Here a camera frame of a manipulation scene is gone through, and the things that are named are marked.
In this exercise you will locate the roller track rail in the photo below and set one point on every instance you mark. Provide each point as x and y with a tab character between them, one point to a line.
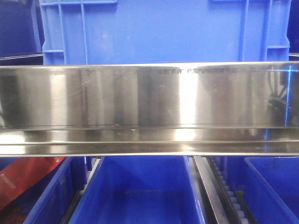
220	205

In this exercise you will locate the blue bin lower centre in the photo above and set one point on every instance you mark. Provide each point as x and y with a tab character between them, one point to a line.
140	190

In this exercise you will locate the blue bin lower left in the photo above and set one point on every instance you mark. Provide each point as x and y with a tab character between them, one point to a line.
47	201

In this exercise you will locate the stainless steel shelf beam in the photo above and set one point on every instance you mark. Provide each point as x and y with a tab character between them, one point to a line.
234	108

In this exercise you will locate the red packet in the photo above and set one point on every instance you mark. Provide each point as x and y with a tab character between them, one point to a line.
22	174

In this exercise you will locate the blue bin lower right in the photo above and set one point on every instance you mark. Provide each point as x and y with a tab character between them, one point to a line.
272	189

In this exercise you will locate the large blue bin upper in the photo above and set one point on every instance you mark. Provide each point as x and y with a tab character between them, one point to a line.
164	31

